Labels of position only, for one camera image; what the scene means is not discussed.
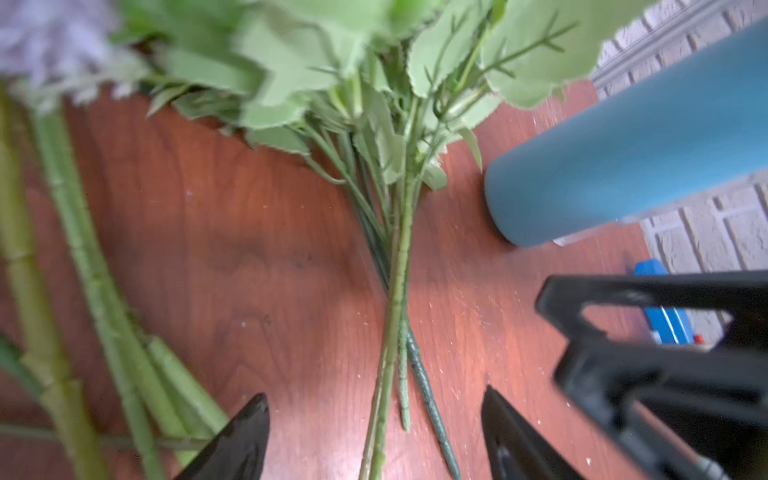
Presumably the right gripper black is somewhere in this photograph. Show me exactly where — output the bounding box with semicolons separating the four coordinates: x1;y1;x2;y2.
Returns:
536;271;767;479

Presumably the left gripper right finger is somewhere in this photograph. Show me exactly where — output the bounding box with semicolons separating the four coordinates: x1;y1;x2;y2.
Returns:
481;385;583;480

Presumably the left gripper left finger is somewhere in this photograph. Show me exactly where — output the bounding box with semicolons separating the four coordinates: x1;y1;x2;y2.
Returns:
176;393;270;480

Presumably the white lilac flower bouquet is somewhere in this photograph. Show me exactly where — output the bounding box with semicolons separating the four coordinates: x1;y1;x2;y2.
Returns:
115;1;647;479

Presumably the teal ceramic vase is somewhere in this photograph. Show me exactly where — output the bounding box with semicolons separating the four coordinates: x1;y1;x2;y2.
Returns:
484;22;767;247

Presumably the blue spray bottle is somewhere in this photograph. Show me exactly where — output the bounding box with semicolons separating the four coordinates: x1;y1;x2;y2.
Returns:
634;259;695;345

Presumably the white pink flower bunch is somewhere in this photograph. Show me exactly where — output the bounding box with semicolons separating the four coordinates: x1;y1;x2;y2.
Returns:
1;1;227;479

